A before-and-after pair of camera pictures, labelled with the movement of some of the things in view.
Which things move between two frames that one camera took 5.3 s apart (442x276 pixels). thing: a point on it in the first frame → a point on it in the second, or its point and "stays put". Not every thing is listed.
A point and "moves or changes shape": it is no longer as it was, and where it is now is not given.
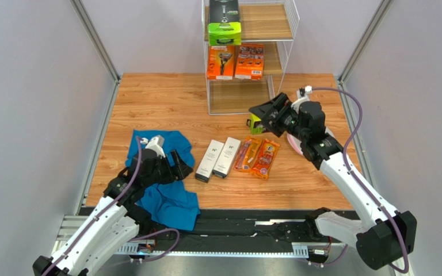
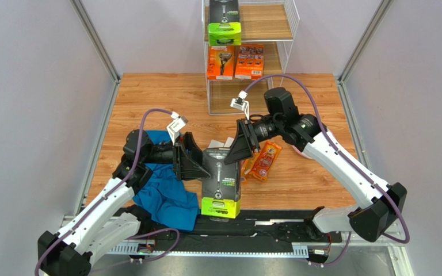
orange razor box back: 249,61 stays put
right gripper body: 276,116 → 246,135
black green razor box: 224,27 stays put
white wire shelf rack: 271,23 stays put
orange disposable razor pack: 264,164 stays put
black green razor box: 256,125 moves or changes shape
